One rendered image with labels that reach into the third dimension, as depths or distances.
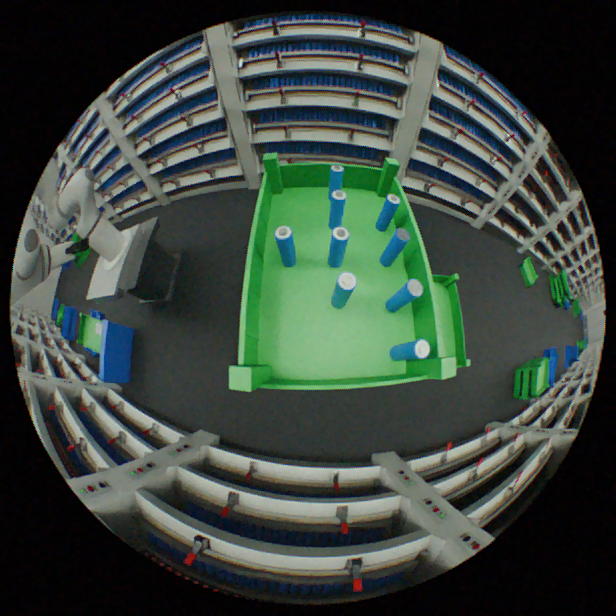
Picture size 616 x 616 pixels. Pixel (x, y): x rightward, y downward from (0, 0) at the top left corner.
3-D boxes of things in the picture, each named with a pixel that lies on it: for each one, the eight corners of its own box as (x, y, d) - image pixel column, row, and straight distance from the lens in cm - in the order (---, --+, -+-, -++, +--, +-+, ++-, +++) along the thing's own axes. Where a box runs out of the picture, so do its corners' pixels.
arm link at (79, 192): (87, 228, 94) (59, 196, 92) (115, 196, 86) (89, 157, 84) (81, 247, 85) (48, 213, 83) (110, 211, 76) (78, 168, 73)
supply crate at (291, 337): (271, 189, 36) (263, 153, 32) (385, 192, 38) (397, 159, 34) (254, 380, 24) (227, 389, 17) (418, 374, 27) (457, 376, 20)
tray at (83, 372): (79, 358, 189) (69, 350, 184) (107, 385, 135) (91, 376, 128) (74, 381, 191) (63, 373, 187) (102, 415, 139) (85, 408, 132)
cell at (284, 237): (282, 255, 26) (274, 224, 21) (296, 254, 26) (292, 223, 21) (282, 267, 25) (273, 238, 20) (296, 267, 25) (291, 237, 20)
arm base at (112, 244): (112, 240, 105) (91, 219, 99) (136, 224, 92) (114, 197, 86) (101, 277, 95) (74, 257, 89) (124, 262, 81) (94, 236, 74)
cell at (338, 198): (327, 221, 29) (330, 188, 25) (340, 221, 30) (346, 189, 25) (328, 230, 28) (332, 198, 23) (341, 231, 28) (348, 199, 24)
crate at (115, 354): (134, 329, 118) (127, 326, 124) (107, 321, 107) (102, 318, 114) (129, 382, 122) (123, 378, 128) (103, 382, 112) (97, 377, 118)
